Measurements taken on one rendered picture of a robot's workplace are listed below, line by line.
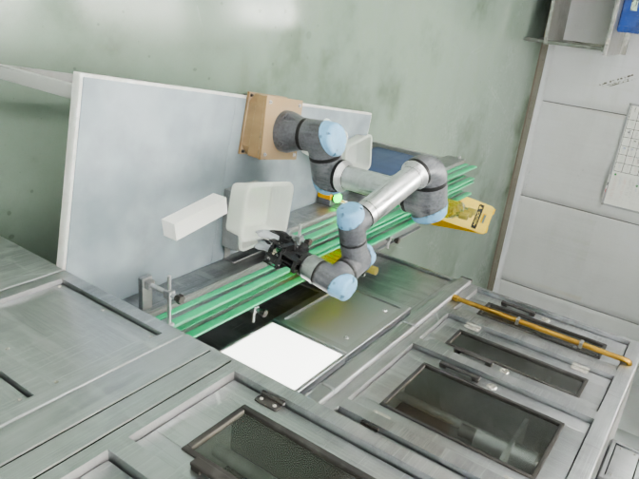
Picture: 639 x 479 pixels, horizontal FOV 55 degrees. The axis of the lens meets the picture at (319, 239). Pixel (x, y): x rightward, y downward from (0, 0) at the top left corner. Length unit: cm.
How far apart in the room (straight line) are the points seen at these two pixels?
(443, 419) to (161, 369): 96
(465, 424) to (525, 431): 19
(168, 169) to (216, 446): 103
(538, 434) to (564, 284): 642
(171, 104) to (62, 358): 86
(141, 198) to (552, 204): 672
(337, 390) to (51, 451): 100
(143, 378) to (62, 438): 22
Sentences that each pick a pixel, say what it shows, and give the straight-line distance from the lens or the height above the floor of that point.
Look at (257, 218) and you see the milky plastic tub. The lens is 191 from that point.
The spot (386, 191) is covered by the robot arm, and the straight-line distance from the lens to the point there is 175.
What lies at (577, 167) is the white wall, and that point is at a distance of 803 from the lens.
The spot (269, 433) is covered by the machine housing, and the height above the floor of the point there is 161.
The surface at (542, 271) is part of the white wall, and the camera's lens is 846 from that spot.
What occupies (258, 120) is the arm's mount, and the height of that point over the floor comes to 82.
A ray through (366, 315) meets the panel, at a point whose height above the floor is 122.
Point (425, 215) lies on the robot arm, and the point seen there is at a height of 145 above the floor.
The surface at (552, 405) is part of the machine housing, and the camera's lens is 222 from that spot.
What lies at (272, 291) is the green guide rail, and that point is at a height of 94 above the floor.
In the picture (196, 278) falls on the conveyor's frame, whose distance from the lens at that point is 216.
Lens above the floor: 218
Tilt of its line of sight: 30 degrees down
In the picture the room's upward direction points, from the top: 110 degrees clockwise
